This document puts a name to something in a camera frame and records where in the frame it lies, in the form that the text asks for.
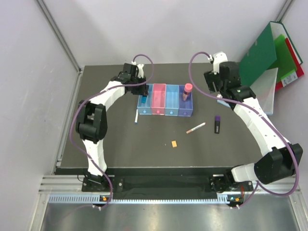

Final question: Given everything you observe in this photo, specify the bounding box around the black highlighter blue cap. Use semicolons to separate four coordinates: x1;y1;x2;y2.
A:
141;96;147;103

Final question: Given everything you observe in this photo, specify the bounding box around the pink plastic drawer bin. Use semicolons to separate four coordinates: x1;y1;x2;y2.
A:
151;83;167;115

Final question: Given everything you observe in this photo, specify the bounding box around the light blue drawer bin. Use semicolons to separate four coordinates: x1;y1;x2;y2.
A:
165;84;179;116

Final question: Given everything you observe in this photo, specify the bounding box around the pink capped glue stick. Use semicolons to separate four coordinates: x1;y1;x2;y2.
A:
182;83;193;101

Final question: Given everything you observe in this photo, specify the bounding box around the purple plastic drawer bin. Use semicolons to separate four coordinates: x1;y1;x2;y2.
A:
178;85;193;117

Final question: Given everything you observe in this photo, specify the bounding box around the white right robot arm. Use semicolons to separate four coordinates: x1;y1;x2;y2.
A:
204;60;303;191

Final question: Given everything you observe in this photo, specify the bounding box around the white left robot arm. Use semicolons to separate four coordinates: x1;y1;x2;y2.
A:
76;62;149;191

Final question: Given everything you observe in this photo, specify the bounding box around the translucent light blue folder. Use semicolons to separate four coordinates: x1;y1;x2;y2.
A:
216;67;279;116

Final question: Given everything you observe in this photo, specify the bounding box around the white marker blue cap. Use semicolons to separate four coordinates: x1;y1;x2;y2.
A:
134;109;139;124

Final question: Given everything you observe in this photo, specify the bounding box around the green binder folder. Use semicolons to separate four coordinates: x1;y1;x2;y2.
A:
239;21;303;86

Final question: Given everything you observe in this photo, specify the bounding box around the black highlighter purple cap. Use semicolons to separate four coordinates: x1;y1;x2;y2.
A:
214;115;220;134

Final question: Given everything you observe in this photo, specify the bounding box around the white marker pink cap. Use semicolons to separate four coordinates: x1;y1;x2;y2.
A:
186;122;206;134

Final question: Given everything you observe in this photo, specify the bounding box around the red folder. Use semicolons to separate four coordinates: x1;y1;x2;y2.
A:
274;35;304;91

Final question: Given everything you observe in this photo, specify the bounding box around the orange eraser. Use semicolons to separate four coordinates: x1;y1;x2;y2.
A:
171;141;177;148

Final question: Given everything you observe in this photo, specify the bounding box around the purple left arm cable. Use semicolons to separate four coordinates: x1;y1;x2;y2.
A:
69;54;154;209

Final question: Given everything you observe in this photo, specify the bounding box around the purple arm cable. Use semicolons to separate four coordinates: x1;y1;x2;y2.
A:
189;51;301;209
69;54;154;209

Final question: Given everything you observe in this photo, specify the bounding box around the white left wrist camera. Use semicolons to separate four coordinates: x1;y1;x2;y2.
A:
131;62;144;78

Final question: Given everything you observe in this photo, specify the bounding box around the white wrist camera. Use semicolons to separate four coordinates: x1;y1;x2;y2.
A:
208;51;228;75
131;62;144;78

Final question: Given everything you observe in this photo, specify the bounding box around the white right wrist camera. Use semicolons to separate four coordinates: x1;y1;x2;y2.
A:
208;51;228;75

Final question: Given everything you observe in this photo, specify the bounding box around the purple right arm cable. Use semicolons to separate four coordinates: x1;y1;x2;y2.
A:
189;51;301;209

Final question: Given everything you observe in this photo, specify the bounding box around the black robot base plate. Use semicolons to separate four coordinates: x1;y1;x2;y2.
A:
77;166;253;193

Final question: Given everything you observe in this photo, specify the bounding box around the aluminium cable duct rail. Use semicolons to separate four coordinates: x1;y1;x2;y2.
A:
38;174;301;205

